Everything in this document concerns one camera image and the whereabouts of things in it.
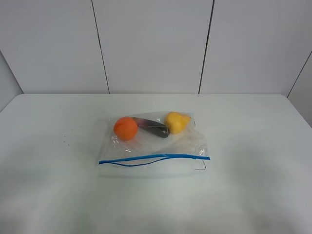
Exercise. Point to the dark purple eggplant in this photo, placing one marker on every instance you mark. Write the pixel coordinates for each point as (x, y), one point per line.
(152, 127)

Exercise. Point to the yellow pear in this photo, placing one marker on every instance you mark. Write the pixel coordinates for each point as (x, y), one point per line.
(176, 122)

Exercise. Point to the clear blue-zip plastic bag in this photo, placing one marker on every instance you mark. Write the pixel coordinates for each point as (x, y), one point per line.
(151, 156)

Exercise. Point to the orange fruit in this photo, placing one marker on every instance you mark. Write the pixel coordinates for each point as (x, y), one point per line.
(125, 128)

